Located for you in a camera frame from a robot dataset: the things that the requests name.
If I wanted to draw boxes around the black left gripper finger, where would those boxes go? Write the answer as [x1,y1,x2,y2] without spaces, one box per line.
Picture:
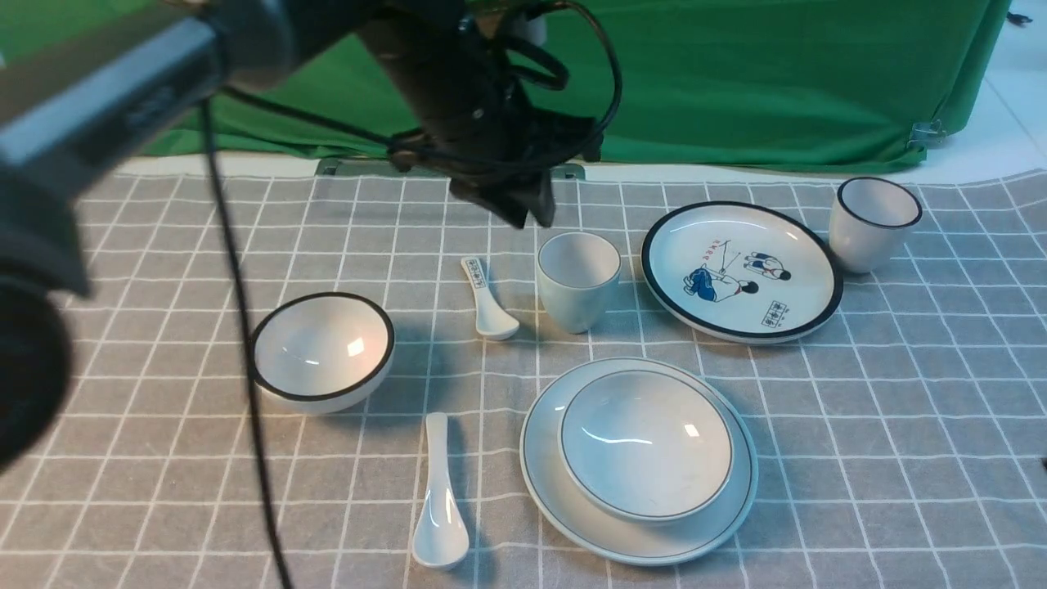
[450,176,528,230]

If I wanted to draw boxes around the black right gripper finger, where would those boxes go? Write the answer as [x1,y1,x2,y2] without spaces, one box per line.
[524,172,556,228]

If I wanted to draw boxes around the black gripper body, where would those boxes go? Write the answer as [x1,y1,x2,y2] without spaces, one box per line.
[393,49,604,202]

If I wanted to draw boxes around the pale blue cup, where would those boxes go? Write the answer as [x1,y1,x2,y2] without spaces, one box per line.
[536,232,622,333]

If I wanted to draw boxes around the pale blue shallow bowl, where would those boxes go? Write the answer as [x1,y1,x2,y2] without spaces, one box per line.
[558,369,735,524]

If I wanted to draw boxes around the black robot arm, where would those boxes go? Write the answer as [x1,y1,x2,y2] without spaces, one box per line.
[2,1,623,467]

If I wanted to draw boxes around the small white patterned spoon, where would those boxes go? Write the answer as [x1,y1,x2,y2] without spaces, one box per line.
[461,256,520,340]

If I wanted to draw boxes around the black-rimmed illustrated plate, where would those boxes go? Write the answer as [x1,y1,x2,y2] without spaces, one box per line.
[640,201,843,344]

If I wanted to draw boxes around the white black-rimmed bowl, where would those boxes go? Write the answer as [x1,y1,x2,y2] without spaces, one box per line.
[248,292,396,415]

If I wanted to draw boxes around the pale blue large plate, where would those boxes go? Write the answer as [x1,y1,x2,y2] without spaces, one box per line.
[519,357,759,567]

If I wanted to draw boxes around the white black-rimmed cup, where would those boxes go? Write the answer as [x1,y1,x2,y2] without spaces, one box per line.
[828,178,923,273]

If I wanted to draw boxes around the green backdrop cloth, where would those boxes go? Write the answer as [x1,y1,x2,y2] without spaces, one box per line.
[1,1,1011,173]

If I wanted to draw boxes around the large white ceramic spoon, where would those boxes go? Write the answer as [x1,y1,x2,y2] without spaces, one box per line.
[411,411,470,570]

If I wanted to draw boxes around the metal backdrop clip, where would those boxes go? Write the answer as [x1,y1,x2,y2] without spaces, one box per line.
[906,119,950,151]

